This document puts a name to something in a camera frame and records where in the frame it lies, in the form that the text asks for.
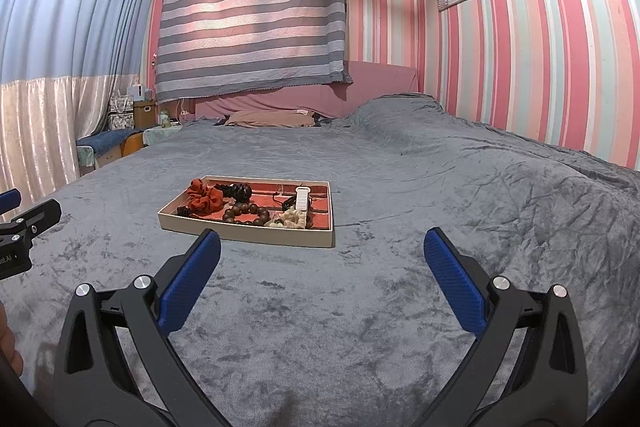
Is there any blue and cream curtain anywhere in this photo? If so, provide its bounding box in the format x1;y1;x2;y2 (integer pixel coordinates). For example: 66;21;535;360
0;0;170;210

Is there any brown wooden bead bracelet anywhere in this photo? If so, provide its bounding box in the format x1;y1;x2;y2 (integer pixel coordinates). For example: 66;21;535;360
222;201;274;228

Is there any wooden stool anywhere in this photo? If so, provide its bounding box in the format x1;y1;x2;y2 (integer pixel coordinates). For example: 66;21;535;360
119;132;147;156

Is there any beige pillow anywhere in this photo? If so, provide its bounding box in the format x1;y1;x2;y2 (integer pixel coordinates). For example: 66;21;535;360
224;109;321;128

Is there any light green cloth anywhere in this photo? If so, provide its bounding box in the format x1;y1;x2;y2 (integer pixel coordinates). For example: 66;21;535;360
142;121;187;146

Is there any patterned storage box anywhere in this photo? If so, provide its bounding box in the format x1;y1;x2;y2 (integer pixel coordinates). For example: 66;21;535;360
108;91;136;131

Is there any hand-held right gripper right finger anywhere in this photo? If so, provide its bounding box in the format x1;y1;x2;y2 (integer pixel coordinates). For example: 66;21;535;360
423;227;601;427

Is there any grey white striped hanging cloth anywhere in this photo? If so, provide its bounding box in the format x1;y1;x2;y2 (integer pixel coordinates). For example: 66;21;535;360
151;0;354;104

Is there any blue cloth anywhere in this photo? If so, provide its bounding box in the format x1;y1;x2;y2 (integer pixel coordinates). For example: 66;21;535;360
76;128;137;154

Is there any cream hair claw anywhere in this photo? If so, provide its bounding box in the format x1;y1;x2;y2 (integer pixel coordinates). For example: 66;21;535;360
264;208;309;230

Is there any grey plush blanket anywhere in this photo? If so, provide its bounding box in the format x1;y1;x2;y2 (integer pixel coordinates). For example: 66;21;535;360
0;93;640;427

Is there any black hair claw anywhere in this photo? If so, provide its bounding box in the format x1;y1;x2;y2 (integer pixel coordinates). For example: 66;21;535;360
220;182;254;204

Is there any pink headboard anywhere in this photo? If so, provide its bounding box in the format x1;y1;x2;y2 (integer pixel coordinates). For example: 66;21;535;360
194;60;421;121

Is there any orange fabric scrunchie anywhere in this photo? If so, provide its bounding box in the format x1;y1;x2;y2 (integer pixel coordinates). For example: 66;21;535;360
186;178;227;217

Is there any person's left hand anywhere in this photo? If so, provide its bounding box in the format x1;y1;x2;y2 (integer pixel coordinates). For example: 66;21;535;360
0;301;25;376

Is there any beige tray with red lining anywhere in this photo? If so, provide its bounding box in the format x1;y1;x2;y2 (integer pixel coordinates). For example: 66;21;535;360
157;175;335;250

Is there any small wooden box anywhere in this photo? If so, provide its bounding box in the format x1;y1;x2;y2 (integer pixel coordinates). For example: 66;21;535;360
133;99;157;130

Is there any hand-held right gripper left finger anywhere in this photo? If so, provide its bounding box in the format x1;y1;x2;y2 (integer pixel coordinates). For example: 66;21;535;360
52;228;233;427

